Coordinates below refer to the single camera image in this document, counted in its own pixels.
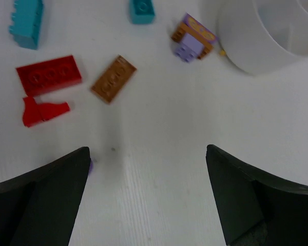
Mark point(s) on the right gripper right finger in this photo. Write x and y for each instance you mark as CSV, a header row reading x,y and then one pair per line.
x,y
254,206

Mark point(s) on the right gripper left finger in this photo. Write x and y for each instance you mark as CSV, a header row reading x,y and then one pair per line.
x,y
40,206

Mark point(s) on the small teal square lego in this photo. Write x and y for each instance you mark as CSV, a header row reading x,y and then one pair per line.
x,y
141,12

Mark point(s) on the red sloped lego piece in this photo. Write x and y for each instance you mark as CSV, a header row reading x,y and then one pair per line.
x,y
36,113

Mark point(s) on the red rectangular lego brick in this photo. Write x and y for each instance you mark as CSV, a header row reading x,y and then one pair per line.
x,y
48,76

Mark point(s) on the brown flat lego plate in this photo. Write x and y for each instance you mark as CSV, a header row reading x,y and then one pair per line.
x,y
113,79

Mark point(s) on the white round divided container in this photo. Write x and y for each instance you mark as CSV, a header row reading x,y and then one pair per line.
x,y
263,36

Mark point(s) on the purple brown lego assembly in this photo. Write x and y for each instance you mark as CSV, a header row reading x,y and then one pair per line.
x,y
194,40

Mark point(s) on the long teal lego brick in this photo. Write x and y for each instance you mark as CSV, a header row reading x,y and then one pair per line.
x,y
26,23

